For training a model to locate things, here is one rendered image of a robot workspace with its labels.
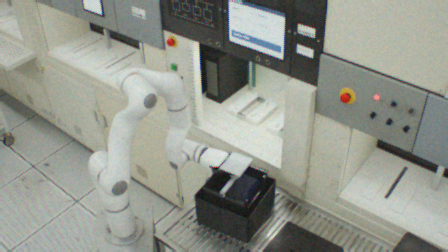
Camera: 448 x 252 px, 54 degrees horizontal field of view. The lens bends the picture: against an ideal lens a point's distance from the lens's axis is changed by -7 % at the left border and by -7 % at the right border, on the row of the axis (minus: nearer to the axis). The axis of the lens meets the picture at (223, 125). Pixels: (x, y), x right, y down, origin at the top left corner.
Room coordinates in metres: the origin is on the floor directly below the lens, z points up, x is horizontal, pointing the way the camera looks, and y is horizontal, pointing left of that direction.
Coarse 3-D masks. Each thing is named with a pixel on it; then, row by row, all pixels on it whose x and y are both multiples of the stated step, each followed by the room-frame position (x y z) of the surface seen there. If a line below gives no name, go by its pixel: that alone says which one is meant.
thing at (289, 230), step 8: (288, 224) 1.32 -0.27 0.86; (280, 232) 1.28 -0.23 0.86; (288, 232) 1.27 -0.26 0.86; (296, 232) 1.27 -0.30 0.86; (304, 232) 1.27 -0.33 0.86; (312, 232) 1.27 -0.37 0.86; (272, 240) 1.23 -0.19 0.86; (280, 240) 1.23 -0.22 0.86; (288, 240) 1.23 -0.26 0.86; (296, 240) 1.23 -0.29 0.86; (304, 240) 1.22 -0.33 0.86; (312, 240) 1.22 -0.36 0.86; (320, 240) 1.22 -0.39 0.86; (264, 248) 1.20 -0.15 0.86; (272, 248) 1.19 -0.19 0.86; (280, 248) 1.19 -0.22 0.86; (288, 248) 1.19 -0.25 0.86; (296, 248) 1.18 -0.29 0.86; (304, 248) 1.18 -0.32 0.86; (312, 248) 1.18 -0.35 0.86; (320, 248) 1.18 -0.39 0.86; (328, 248) 1.17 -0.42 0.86; (336, 248) 1.17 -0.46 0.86
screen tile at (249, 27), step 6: (234, 6) 1.84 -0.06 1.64; (234, 12) 1.84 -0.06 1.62; (240, 12) 1.82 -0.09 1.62; (246, 12) 1.80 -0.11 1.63; (252, 18) 1.78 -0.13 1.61; (234, 24) 1.84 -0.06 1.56; (240, 24) 1.82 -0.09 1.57; (246, 24) 1.80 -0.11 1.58; (252, 24) 1.78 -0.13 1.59; (246, 30) 1.80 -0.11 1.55; (252, 30) 1.78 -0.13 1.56
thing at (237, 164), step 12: (240, 156) 1.53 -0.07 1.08; (228, 168) 1.45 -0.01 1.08; (240, 168) 1.45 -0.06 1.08; (252, 168) 1.56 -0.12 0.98; (216, 180) 1.53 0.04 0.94; (228, 180) 1.62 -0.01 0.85; (264, 180) 1.50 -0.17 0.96; (204, 192) 1.45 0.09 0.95; (216, 192) 1.41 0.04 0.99; (264, 192) 1.51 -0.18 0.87; (216, 204) 1.42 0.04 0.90; (228, 204) 1.38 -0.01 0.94; (240, 204) 1.34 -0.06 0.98; (252, 204) 1.41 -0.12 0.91
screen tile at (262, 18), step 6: (258, 12) 1.76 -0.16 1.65; (258, 18) 1.76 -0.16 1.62; (264, 18) 1.74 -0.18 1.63; (270, 18) 1.72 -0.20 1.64; (276, 18) 1.71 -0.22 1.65; (270, 24) 1.72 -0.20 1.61; (276, 24) 1.70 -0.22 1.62; (258, 30) 1.76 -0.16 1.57; (264, 30) 1.74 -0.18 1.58; (276, 30) 1.70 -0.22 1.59; (264, 36) 1.74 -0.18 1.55; (270, 36) 1.72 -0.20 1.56; (276, 36) 1.70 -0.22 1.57
